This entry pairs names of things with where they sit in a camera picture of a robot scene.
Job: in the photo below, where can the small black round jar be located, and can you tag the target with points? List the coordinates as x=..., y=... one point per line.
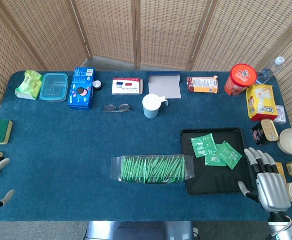
x=97, y=85

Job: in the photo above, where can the black rectangular tray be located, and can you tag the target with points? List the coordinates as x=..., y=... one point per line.
x=216, y=180

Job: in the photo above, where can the white box red blue print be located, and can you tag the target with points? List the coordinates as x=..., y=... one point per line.
x=125, y=87

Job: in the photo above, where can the woven bamboo folding screen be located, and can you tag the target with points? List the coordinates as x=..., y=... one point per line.
x=168, y=32

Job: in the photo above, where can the green tissue pack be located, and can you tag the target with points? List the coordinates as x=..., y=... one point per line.
x=28, y=85

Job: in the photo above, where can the small clear plastic case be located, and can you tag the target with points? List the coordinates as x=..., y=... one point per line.
x=281, y=115

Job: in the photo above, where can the clear container blue rim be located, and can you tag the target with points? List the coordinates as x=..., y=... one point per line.
x=53, y=87

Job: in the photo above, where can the blue carpet table cover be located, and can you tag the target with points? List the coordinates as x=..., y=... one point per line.
x=60, y=150

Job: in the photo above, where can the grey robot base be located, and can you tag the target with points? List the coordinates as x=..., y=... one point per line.
x=140, y=231

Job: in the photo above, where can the orange brown biscuit pack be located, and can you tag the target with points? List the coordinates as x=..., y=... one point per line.
x=202, y=85

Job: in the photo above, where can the red orange snack can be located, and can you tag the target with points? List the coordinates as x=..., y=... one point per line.
x=241, y=77

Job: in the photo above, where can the grey and blue folder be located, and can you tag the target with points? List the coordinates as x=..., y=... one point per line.
x=164, y=86

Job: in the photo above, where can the yellow snack bag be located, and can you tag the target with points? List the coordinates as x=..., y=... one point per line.
x=261, y=102

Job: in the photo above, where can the blue Oreo cookie box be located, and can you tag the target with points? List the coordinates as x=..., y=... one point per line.
x=81, y=90

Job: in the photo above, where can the gold tin can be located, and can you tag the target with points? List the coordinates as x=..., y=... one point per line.
x=269, y=130

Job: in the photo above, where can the thin-framed eyeglasses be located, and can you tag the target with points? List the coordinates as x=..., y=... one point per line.
x=117, y=108

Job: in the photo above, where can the clear box of green packets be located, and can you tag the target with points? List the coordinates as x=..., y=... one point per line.
x=152, y=169

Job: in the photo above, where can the yellow gold packet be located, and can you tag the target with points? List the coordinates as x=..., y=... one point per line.
x=281, y=171

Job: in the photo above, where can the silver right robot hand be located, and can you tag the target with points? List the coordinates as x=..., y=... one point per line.
x=273, y=190

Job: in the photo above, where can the small black packet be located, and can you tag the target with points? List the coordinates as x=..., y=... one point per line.
x=257, y=135

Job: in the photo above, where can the light blue mug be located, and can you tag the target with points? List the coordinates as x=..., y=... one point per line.
x=150, y=106

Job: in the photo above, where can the clear plastic water bottle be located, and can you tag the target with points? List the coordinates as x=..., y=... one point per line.
x=268, y=72

